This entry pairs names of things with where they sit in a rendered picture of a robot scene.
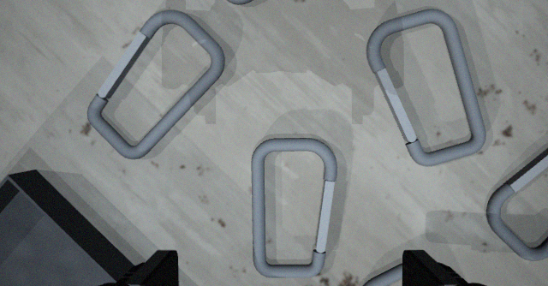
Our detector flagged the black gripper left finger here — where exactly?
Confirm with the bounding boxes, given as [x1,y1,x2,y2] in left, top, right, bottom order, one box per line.
[99,250,179,286]

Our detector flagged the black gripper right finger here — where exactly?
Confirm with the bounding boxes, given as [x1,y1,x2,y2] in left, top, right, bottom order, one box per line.
[402,250,485,286]

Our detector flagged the grey tray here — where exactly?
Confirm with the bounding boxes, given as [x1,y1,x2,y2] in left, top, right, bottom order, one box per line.
[0,170,135,286]

